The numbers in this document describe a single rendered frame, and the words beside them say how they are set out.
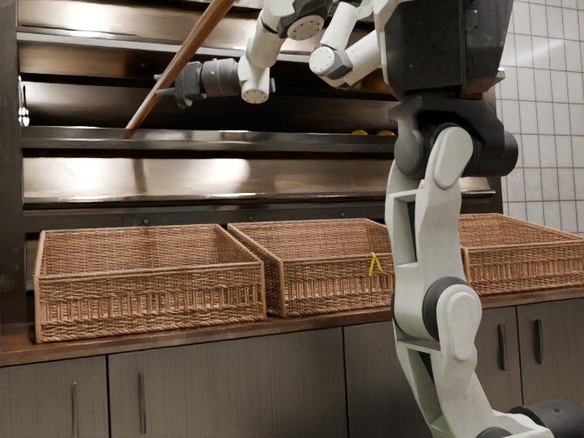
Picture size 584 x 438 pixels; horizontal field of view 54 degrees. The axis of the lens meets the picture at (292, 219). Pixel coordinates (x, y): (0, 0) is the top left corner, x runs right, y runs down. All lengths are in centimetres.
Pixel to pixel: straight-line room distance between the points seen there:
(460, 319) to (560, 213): 167
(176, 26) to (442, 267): 128
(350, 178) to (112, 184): 87
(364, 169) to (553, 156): 98
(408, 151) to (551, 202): 159
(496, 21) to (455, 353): 69
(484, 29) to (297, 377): 93
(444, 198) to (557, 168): 166
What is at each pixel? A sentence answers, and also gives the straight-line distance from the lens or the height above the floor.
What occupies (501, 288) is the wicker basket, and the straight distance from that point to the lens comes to 193.
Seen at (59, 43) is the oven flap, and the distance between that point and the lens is 187.
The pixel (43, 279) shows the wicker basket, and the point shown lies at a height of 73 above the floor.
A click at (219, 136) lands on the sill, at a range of 202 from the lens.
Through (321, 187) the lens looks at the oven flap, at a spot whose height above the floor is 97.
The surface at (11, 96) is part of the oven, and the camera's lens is 198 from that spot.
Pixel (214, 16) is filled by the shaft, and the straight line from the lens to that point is 105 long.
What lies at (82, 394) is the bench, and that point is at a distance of 141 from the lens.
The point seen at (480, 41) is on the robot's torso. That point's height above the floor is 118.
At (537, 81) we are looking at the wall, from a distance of 287.
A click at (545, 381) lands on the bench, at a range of 202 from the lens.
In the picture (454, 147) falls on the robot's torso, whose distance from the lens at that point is 126.
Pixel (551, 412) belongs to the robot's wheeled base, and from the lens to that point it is 155.
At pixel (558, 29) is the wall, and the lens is 304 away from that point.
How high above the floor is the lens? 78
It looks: 2 degrees up
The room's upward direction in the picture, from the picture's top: 3 degrees counter-clockwise
